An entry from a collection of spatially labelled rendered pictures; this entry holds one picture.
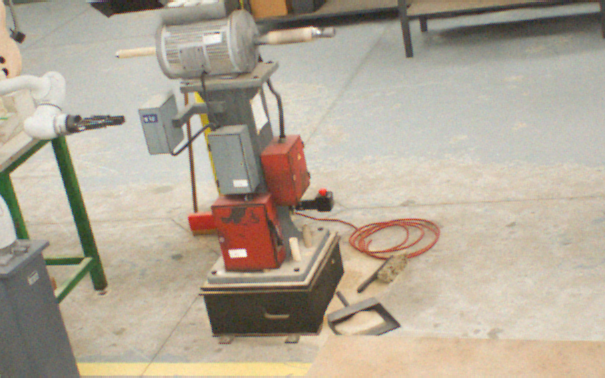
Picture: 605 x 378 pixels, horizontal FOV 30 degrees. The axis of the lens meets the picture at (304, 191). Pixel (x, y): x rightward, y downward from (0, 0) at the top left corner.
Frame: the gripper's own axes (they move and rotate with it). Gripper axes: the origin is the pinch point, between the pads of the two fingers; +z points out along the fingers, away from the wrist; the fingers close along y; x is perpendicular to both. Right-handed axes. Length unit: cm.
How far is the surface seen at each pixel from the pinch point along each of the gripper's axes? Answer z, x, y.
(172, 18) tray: 23.4, 33.0, -24.3
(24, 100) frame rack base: -69, -2, -44
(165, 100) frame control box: 21.7, 5.1, -4.6
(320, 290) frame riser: 63, -93, -23
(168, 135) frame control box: 22.2, -7.6, 1.2
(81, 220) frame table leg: -59, -65, -47
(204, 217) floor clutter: -26, -96, -109
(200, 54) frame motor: 34.9, 18.7, -17.9
